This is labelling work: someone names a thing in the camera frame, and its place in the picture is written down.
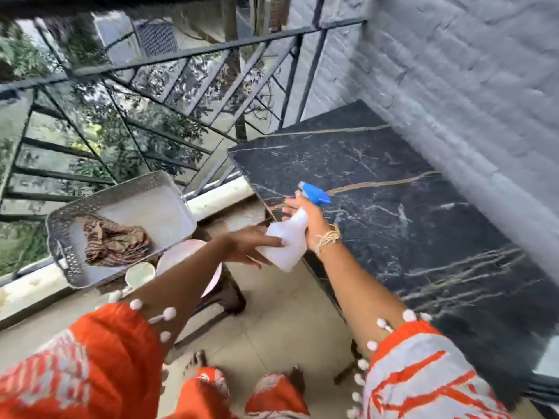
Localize person's left hand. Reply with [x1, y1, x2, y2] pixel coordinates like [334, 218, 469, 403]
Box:
[220, 224, 285, 271]

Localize person's right hand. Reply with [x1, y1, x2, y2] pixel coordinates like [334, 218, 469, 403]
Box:
[281, 190, 332, 252]

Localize white spray bottle blue trigger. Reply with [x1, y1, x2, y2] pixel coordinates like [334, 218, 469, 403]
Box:
[255, 182, 332, 274]

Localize person's left forearm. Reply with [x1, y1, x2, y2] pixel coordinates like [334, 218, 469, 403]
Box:
[126, 235, 232, 347]

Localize person's right forearm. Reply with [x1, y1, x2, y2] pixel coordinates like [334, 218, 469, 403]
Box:
[313, 241, 409, 359]

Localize dark brown stool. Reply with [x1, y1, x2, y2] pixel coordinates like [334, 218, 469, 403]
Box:
[165, 226, 248, 350]

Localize pink plate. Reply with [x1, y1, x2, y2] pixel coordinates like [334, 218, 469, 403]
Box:
[155, 239, 224, 298]

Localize black marble table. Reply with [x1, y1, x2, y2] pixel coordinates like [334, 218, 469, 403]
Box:
[227, 99, 559, 411]

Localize perforated metal tray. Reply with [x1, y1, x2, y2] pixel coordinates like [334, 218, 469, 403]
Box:
[45, 170, 198, 290]

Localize white cup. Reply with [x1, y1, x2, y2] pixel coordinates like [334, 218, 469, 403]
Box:
[125, 261, 157, 290]

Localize person's left foot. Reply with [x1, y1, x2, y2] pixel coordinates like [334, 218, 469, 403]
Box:
[183, 349, 208, 377]

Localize person's foot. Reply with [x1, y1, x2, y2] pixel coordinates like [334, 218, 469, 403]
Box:
[183, 349, 208, 377]
[285, 365, 307, 394]

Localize person's right foot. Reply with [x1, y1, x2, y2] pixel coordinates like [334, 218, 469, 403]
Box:
[285, 365, 307, 394]

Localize utility pole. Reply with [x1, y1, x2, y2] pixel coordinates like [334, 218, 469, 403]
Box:
[220, 0, 248, 143]

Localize brown striped cloth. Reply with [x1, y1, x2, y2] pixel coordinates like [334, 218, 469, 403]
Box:
[75, 214, 153, 268]

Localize orange white patterned garment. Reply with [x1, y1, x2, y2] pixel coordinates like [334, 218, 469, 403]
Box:
[0, 298, 517, 419]

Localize green trees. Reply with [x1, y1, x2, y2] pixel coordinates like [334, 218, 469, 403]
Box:
[0, 15, 273, 275]

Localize dark metal balcony railing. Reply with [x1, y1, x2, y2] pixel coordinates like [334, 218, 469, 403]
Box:
[0, 0, 368, 286]

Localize outdoor air conditioner unit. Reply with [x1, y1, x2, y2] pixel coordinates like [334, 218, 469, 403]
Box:
[132, 19, 180, 58]

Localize beige thread bracelet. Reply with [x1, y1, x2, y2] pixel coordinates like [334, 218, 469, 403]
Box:
[313, 223, 342, 256]

